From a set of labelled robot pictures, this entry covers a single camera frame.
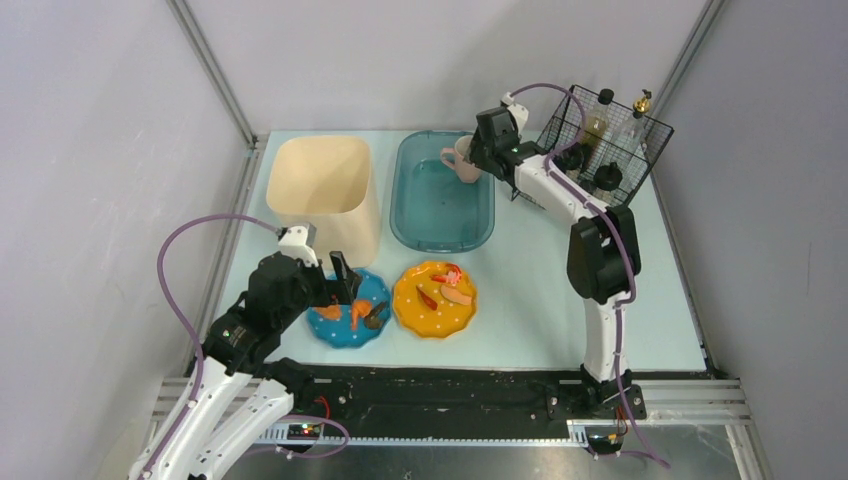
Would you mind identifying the pink ceramic mug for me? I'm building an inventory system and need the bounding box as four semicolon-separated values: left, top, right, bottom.
440;135;482;184

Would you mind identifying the blue polka dot plate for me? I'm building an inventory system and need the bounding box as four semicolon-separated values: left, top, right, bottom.
306;268;392;349

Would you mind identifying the orange polka dot plate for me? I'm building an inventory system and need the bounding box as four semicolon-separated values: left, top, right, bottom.
392;261;478;339

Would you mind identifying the teal transparent plastic tub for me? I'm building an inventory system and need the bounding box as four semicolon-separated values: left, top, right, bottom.
389;130;495;253

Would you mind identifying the cream plastic waste bin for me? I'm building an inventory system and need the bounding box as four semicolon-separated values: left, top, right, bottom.
266;135;381;268

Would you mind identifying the dark sauce bottle red label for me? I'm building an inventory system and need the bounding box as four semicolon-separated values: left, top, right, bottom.
580;88;614;149

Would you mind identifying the black wire rack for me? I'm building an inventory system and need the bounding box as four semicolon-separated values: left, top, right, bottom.
536;85;674;206

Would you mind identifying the white granule shaker black lid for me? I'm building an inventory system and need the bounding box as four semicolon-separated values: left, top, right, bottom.
593;162;623;204

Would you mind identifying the clear glass bottle gold stopper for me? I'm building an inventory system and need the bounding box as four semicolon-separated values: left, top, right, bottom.
612;89;653;154

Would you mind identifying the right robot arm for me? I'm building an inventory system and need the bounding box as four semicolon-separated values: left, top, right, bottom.
468;106;641;420

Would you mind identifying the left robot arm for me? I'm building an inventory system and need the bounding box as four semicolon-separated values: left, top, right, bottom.
128;252;363;479

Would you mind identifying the orange chicken drumstick toy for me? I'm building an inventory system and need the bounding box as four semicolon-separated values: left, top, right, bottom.
351;299;373;332

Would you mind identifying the orange shredded food piece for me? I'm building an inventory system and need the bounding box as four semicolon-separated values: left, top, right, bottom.
313;304;343;321

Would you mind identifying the red chili pepper toy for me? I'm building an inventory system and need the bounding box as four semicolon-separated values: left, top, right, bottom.
416;286;439;311

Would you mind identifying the pink salmon slice toy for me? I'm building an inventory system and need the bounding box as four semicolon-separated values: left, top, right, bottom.
440;284;473;306

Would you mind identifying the red shrimp toy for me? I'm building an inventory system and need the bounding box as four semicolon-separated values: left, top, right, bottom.
430;263;463;286

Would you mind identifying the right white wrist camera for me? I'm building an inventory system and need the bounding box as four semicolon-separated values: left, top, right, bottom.
501;92;529;135

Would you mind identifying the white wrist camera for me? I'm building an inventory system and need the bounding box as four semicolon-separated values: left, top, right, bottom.
277;222;320;267
501;92;529;135

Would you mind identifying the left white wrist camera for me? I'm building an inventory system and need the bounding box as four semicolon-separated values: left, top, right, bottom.
277;222;320;267

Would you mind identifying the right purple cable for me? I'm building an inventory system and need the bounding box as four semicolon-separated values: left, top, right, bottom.
508;82;670;470

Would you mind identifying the purple cable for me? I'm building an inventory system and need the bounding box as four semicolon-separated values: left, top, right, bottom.
156;213;283;480
508;82;670;470

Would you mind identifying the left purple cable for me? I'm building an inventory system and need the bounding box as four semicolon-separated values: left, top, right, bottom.
156;213;283;480

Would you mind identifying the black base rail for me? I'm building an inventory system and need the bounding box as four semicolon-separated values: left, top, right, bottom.
260;359;647;441

